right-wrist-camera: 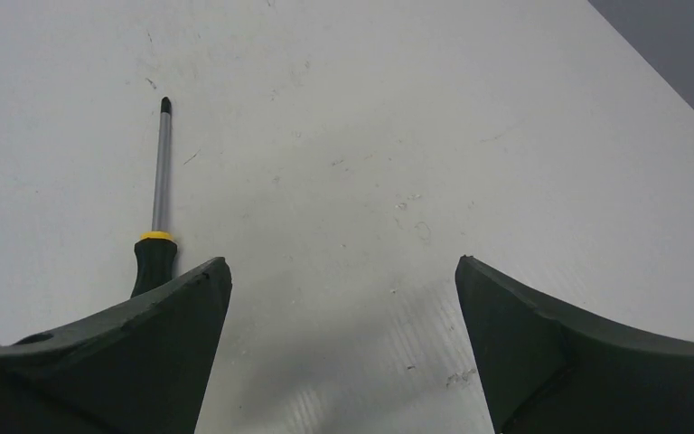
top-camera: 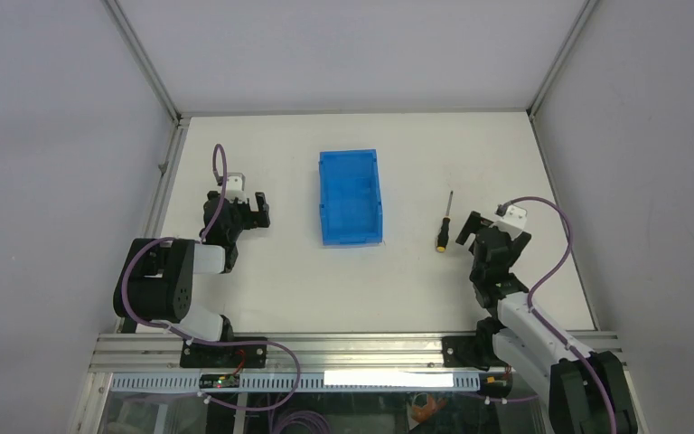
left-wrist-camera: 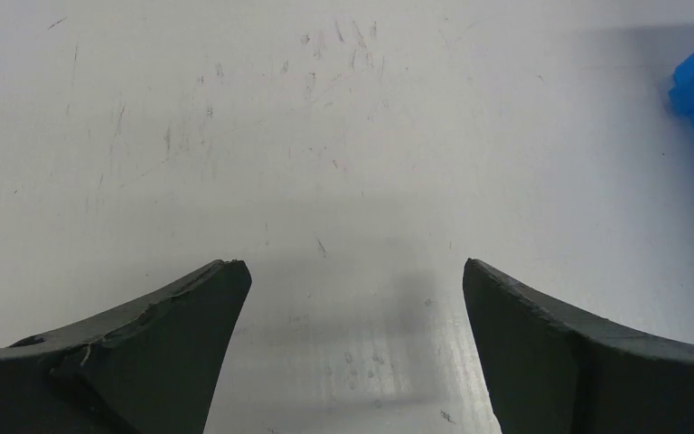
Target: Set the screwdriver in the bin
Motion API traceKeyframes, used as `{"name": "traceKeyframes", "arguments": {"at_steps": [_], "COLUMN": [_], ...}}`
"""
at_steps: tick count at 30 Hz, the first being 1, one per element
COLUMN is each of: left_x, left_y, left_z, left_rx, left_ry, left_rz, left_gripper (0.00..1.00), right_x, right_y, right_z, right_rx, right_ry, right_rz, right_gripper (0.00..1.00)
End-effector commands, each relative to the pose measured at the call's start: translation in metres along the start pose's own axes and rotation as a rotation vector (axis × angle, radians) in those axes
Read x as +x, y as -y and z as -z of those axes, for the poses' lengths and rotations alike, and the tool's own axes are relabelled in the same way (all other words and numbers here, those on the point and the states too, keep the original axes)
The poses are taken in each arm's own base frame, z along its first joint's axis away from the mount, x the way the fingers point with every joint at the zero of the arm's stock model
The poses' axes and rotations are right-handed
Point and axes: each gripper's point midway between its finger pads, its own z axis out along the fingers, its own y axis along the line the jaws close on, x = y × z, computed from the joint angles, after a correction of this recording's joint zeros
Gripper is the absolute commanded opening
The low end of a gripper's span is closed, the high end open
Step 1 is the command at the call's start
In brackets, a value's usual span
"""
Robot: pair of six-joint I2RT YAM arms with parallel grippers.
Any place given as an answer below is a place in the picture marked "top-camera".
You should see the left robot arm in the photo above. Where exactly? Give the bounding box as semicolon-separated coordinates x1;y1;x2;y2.
113;191;270;343

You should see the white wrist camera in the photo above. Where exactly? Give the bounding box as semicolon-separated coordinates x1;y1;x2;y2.
494;204;528;237
224;173;249;203

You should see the white slotted cable duct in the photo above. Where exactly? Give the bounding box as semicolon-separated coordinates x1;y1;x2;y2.
110;370;505;394

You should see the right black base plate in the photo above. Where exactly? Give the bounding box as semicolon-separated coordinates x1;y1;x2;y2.
441;335;506;371

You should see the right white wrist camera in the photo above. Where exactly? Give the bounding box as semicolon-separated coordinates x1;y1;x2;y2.
494;204;528;237

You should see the black yellow screwdriver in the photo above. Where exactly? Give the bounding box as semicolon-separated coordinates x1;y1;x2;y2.
436;190;454;253

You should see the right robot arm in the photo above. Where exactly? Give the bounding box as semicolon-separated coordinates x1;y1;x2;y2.
455;206;639;433

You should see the blue plastic bin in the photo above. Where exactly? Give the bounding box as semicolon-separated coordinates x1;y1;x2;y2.
318;149;383;247

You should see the aluminium rail frame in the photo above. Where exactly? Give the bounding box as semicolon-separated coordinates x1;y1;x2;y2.
89;332;474;373

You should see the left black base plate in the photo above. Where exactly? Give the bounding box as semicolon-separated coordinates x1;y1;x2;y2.
179;336;267;370

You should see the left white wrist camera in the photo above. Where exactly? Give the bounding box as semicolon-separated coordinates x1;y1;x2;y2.
224;173;249;203

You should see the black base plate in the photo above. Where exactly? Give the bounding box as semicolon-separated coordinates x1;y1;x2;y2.
179;336;267;370
441;335;506;371

